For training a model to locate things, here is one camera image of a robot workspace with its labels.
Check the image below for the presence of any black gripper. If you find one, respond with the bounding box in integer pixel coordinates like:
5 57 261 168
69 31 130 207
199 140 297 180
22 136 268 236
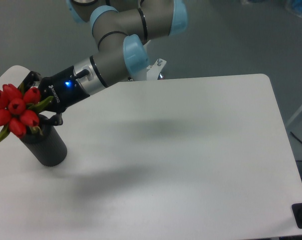
20 66 90 126

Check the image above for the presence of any black cable on floor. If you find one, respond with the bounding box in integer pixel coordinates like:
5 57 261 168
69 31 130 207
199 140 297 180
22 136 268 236
290 131 302 149

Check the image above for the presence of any red tulip bouquet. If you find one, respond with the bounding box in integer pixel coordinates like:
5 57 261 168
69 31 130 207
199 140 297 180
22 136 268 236
0 81 53 142

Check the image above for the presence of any dark grey cylindrical vase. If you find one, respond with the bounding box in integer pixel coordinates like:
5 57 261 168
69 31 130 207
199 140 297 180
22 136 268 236
20 124 68 167

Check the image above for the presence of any white pedestal base frame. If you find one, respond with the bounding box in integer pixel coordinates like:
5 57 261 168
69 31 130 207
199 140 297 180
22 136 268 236
146 58 167 81

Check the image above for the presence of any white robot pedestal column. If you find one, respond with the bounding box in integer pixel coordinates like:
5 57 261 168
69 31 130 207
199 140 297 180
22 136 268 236
127 40 151 82

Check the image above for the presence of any white rounded chair back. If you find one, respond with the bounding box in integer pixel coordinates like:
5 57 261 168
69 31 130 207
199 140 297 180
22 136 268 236
0 65 31 90

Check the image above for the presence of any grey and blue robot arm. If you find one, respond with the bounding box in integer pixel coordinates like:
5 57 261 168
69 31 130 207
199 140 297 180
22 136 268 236
24 0 188 126

